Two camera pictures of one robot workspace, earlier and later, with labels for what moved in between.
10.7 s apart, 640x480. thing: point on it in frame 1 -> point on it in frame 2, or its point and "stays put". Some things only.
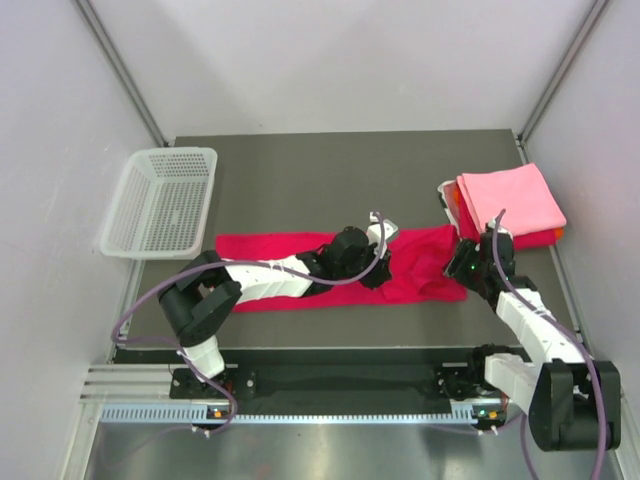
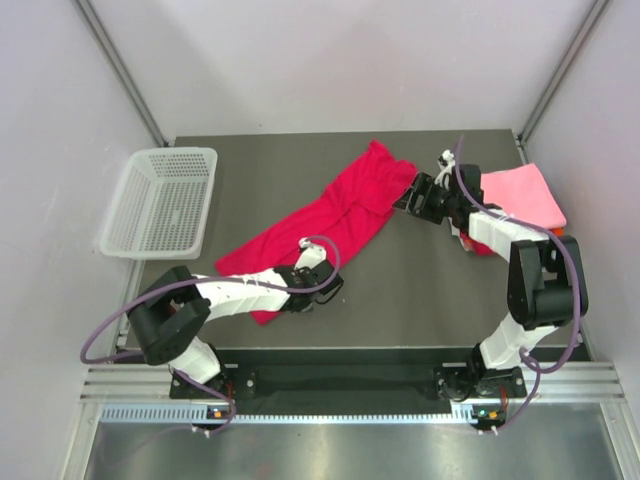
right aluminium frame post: [594, 15] stays put
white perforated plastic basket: [161, 204] stays put
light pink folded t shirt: [518, 197] stays put
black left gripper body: [370, 280] -> [309, 306]
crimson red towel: [425, 267] -> [358, 203]
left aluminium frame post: [100, 31] stays put
